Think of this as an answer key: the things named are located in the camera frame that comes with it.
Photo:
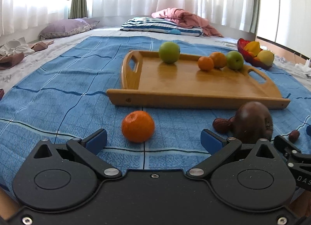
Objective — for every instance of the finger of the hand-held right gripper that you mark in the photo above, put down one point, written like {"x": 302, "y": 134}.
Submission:
{"x": 308, "y": 130}
{"x": 285, "y": 146}

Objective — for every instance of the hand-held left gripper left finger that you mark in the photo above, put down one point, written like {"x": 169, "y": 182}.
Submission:
{"x": 96, "y": 140}

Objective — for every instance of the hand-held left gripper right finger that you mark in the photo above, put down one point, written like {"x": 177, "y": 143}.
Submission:
{"x": 211, "y": 140}

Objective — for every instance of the red dried date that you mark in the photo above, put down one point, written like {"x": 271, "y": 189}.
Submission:
{"x": 294, "y": 136}
{"x": 221, "y": 125}

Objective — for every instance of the orange mandarin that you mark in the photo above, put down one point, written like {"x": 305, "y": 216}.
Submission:
{"x": 138, "y": 127}
{"x": 205, "y": 63}
{"x": 219, "y": 58}

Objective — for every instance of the wooden serving tray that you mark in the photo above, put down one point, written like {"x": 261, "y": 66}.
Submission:
{"x": 194, "y": 83}

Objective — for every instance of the small green apple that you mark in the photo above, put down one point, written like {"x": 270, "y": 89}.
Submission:
{"x": 235, "y": 60}

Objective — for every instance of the large green apple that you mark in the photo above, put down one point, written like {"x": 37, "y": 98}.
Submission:
{"x": 169, "y": 52}

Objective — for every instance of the yellow fruits in bowl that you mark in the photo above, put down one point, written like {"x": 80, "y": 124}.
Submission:
{"x": 266, "y": 57}

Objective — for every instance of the person's right hand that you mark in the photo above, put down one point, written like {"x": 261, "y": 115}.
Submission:
{"x": 297, "y": 203}

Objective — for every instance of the blue checked bedspread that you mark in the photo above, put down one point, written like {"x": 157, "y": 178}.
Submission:
{"x": 60, "y": 98}

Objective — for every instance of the white cloth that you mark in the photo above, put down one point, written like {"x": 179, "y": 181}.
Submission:
{"x": 303, "y": 70}

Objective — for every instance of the brown wooden ledge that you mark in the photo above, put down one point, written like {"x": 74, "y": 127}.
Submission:
{"x": 284, "y": 50}

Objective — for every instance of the small orange kumquat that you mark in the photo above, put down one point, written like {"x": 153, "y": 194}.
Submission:
{"x": 257, "y": 58}

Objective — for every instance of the red glass fruit bowl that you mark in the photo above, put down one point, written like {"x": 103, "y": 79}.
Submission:
{"x": 244, "y": 52}

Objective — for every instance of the yellow starfruit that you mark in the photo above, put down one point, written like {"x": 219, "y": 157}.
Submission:
{"x": 252, "y": 47}

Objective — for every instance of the person's bare leg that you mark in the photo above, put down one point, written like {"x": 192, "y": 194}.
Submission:
{"x": 6, "y": 200}

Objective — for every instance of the pinkish brown garment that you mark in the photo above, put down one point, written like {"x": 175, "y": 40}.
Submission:
{"x": 41, "y": 45}

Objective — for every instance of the purple pillow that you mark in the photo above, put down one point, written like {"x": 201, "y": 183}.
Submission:
{"x": 65, "y": 28}

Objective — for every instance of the white garment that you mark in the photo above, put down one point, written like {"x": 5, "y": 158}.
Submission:
{"x": 17, "y": 47}

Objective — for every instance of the pink blanket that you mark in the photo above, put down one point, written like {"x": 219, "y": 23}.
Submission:
{"x": 184, "y": 17}

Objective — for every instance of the navy white striped pillow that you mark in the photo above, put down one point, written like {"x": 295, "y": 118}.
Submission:
{"x": 158, "y": 26}

